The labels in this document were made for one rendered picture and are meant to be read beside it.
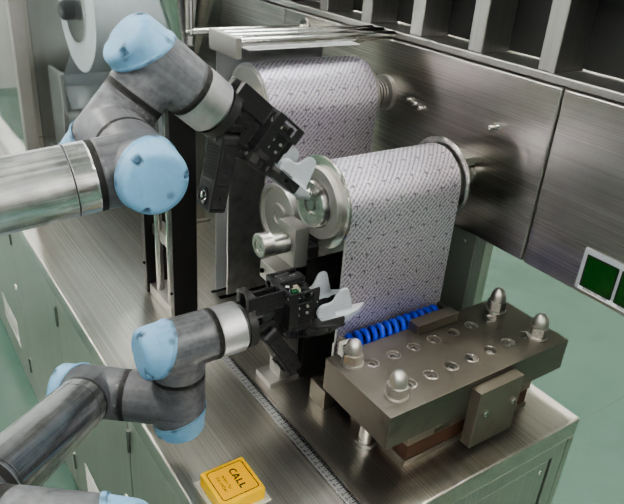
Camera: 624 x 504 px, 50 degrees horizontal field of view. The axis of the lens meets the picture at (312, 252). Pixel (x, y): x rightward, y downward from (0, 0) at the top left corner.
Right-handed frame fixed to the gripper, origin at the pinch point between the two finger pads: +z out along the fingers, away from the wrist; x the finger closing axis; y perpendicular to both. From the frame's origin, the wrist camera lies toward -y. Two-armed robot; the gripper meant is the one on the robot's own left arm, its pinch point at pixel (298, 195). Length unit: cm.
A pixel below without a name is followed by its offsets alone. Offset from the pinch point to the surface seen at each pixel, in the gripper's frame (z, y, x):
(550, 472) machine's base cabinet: 59, -13, -32
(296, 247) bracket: 7.2, -6.7, 1.2
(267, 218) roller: 11.0, -5.8, 16.0
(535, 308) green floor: 235, 33, 83
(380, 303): 23.7, -6.2, -6.1
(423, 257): 25.8, 4.5, -6.1
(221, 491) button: 6.1, -40.2, -16.9
